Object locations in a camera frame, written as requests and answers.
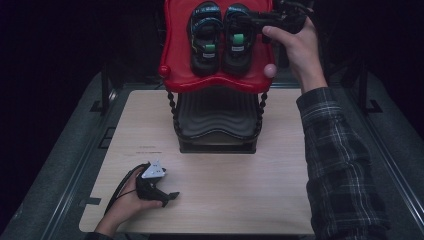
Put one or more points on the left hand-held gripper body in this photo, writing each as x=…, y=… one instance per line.
x=150, y=186

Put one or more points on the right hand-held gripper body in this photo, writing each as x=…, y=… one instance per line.
x=286, y=16

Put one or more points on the red and black shoe rack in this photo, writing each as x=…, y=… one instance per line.
x=216, y=110

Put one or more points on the person's left hand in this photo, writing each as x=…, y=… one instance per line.
x=128, y=205

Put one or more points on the person's right hand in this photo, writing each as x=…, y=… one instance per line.
x=301, y=50

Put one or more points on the black tape strip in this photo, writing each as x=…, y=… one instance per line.
x=90, y=201

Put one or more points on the black table bracket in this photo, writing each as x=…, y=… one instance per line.
x=106, y=137

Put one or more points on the black upright post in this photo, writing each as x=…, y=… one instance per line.
x=106, y=90
x=365, y=90

